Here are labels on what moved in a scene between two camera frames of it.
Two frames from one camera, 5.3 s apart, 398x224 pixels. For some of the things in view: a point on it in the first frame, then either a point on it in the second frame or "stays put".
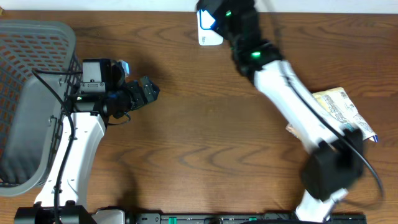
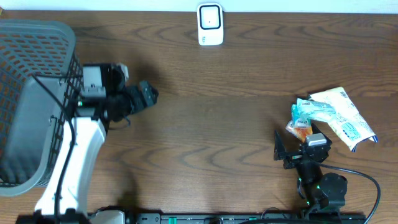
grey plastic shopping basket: x=40 y=70 stays put
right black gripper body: x=222 y=28 → x=293 y=161
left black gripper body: x=138 y=94 stays put
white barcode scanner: x=208 y=32 stays put
